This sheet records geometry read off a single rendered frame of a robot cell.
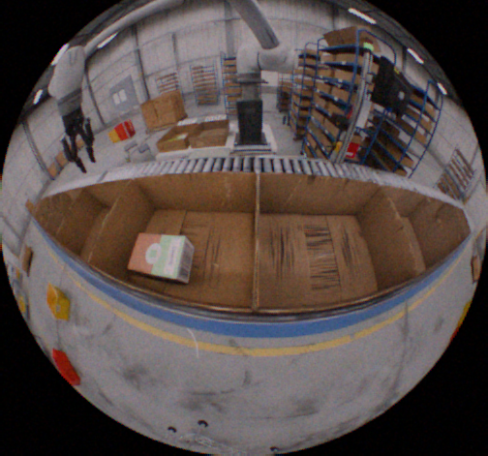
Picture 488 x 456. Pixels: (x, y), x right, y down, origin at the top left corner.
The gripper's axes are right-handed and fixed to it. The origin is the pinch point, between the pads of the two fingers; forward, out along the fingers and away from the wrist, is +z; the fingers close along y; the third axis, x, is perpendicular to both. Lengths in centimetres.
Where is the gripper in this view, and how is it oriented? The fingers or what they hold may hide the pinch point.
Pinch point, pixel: (86, 160)
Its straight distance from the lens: 65.0
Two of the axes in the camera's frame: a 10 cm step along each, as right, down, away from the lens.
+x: -9.5, -2.3, -2.1
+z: -3.0, 5.4, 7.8
